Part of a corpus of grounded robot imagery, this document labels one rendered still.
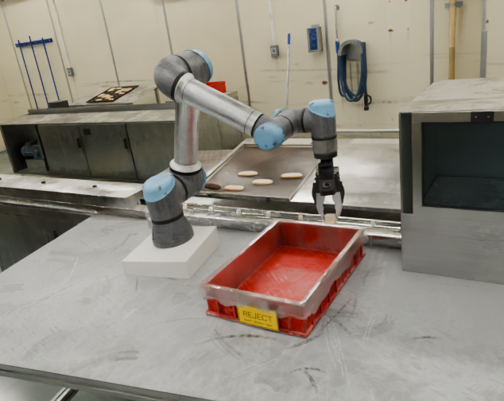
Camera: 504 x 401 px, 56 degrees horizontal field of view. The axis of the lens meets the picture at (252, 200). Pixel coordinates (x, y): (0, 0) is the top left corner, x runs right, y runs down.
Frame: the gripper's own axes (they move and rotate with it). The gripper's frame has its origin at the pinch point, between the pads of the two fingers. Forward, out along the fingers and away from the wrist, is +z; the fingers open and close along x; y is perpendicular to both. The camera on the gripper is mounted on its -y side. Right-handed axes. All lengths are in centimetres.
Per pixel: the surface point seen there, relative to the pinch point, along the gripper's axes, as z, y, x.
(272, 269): 16.3, -3.9, 19.6
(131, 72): -16, 517, 307
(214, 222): 14, 32, 49
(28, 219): 25, 72, 170
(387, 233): 12.5, 12.4, -17.6
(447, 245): 6.5, -9.4, -32.7
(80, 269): 17, -1, 92
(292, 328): 14.8, -37.4, 8.7
